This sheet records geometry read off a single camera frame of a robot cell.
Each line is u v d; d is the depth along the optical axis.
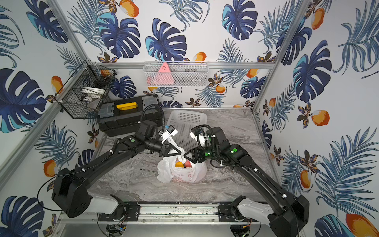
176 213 0.76
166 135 0.68
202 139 0.64
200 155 0.62
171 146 0.68
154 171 0.89
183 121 1.10
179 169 0.69
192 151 0.62
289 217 0.38
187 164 0.86
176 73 0.93
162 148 0.64
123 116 0.95
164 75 0.90
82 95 0.91
